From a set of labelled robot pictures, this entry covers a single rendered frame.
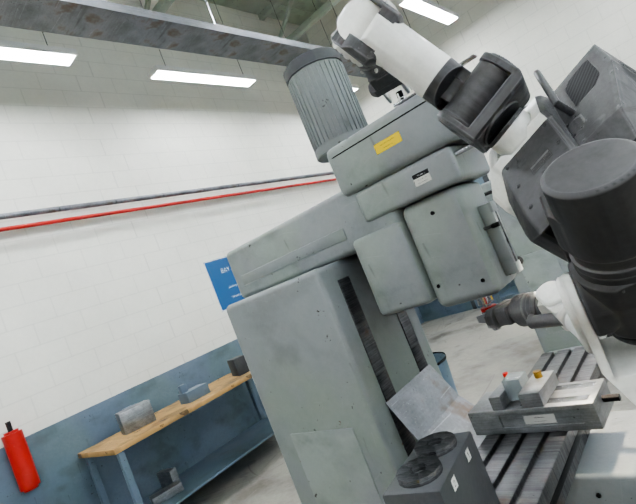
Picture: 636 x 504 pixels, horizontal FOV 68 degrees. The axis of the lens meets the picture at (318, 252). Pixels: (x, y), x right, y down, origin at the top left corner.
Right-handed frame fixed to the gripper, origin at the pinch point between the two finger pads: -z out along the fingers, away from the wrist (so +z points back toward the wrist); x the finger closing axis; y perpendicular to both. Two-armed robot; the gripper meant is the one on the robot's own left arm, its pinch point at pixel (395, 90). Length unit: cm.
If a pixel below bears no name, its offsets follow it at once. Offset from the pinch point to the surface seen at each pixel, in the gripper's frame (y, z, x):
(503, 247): -47, -26, 11
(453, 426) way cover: -85, -60, -26
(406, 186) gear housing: -27.7, -8.0, -6.1
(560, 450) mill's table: -98, -37, 6
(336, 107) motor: 5.2, 0.9, -19.1
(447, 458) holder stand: -99, 2, -8
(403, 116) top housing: -14.1, 3.2, 1.2
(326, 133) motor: -1.2, -0.6, -24.7
